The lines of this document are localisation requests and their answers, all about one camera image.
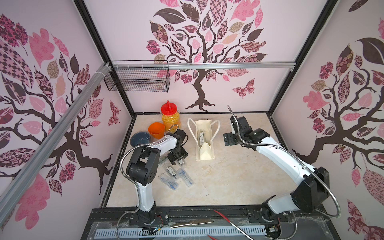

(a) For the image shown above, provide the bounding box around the horizontal aluminium rail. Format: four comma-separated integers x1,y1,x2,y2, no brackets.
112,61,296,70

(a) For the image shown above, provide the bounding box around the red lid corn flake jar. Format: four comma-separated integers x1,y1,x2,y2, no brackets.
161,101,181,133

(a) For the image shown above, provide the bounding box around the white slotted cable duct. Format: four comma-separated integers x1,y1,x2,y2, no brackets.
94,226,267,240

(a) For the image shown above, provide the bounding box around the green label compass case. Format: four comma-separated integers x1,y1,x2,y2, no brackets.
158,156,168,166

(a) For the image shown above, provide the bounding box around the red handled tool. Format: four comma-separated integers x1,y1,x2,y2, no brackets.
214,210,254,240

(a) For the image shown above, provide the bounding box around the dark blue ceramic bowl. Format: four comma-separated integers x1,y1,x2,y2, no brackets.
130,132,152,147

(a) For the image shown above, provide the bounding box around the diagonal aluminium rail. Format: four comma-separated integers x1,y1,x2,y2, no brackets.
1,63,111,224

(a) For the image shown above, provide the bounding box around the black base frame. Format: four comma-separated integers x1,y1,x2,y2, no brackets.
81,205,340,240

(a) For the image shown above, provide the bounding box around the right flexible metal conduit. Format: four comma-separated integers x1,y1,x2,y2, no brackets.
226,104,342,240

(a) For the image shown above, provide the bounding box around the cream canvas tote bag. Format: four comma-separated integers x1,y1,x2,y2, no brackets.
187,118,221,161

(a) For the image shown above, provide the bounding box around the gold label compass case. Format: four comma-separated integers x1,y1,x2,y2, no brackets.
164,164,178,180

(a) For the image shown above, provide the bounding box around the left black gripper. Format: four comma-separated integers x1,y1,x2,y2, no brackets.
167,146,188,165

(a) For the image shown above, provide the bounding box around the black wire mesh basket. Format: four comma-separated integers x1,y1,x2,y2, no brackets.
104,60,171,93

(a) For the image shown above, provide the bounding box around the orange plastic cup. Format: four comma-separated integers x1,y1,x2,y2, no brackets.
148,122,166,140

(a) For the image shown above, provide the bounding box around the blue label compass case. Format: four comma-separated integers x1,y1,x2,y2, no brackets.
160,173,179,191
177,169,194,188

